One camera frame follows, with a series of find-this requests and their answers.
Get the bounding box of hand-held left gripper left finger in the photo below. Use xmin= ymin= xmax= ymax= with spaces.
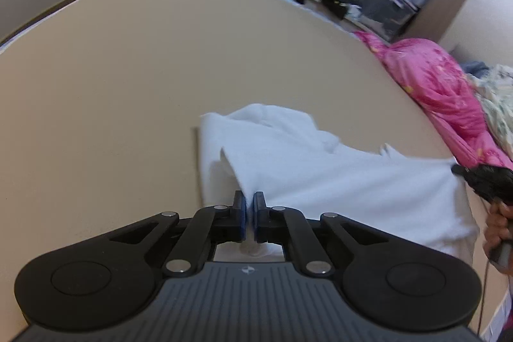
xmin=108 ymin=190 xmax=247 ymax=279

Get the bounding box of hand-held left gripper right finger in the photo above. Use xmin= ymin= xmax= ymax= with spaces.
xmin=252 ymin=192 xmax=385 ymax=279

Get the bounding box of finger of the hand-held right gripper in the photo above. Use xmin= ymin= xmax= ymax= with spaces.
xmin=451 ymin=164 xmax=478 ymax=187

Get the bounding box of white shirt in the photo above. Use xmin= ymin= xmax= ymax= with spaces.
xmin=196 ymin=104 xmax=482 ymax=260

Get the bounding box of person's right hand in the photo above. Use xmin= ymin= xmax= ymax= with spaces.
xmin=483 ymin=202 xmax=510 ymax=263

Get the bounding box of white floral quilt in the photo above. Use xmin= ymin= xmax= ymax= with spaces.
xmin=473 ymin=63 xmax=513 ymax=158

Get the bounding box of pink floral quilt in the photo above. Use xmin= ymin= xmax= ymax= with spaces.
xmin=353 ymin=30 xmax=513 ymax=170

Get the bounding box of blue-grey cloth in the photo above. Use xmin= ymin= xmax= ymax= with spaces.
xmin=459 ymin=61 xmax=490 ymax=78

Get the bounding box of beige bed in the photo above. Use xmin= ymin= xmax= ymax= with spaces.
xmin=0 ymin=0 xmax=513 ymax=342

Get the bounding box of clear plastic storage box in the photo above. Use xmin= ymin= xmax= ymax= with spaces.
xmin=347 ymin=0 xmax=425 ymax=42

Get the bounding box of black cable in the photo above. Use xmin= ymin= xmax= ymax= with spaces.
xmin=477 ymin=258 xmax=493 ymax=330

